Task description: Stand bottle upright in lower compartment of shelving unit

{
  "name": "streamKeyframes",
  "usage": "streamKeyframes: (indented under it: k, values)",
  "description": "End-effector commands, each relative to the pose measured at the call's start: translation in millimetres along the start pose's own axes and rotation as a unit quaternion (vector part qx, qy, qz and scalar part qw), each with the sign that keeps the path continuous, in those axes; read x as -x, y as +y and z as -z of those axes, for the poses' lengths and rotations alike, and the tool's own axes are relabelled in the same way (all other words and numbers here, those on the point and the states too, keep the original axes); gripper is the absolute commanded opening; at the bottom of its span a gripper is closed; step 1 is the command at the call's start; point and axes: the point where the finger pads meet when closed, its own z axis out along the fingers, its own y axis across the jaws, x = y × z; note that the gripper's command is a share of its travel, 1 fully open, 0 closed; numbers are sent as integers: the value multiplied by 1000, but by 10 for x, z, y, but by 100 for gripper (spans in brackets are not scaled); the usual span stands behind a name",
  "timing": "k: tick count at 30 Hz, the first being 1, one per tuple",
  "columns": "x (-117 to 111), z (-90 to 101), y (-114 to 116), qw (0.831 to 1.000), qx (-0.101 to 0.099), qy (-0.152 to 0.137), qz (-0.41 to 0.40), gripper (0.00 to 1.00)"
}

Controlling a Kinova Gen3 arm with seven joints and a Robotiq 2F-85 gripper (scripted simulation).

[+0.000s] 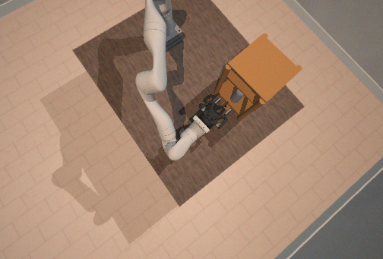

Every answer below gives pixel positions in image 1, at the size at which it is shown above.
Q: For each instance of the grey bottle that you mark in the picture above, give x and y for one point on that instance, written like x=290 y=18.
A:
x=237 y=95

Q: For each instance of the brown wooden shelving unit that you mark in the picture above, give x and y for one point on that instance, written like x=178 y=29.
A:
x=259 y=72

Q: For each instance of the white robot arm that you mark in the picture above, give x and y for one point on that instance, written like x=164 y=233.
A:
x=158 y=24

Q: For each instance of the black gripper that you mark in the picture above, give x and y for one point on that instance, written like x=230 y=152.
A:
x=212 y=116

